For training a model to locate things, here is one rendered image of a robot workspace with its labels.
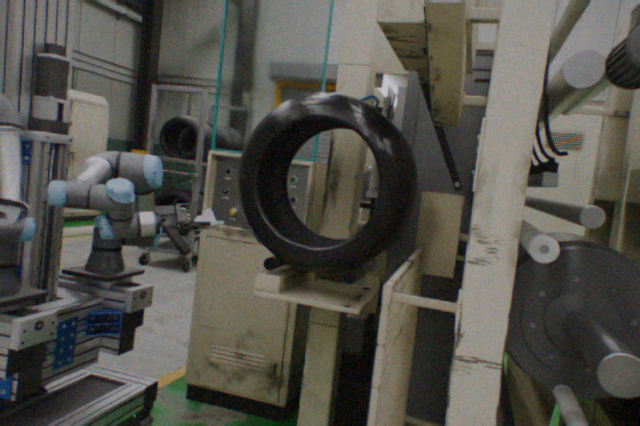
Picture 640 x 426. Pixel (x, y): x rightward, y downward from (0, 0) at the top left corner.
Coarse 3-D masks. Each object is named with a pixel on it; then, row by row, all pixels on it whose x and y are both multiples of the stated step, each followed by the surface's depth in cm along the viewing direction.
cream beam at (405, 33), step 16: (384, 0) 140; (400, 0) 138; (416, 0) 137; (384, 16) 140; (400, 16) 139; (416, 16) 137; (384, 32) 149; (400, 32) 148; (416, 32) 146; (400, 48) 165; (416, 48) 163; (416, 64) 185
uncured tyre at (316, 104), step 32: (320, 96) 170; (256, 128) 176; (288, 128) 196; (320, 128) 197; (352, 128) 164; (384, 128) 164; (256, 160) 173; (288, 160) 200; (384, 160) 162; (256, 192) 174; (384, 192) 162; (416, 192) 180; (256, 224) 174; (288, 224) 201; (384, 224) 163; (288, 256) 172; (320, 256) 168; (352, 256) 166
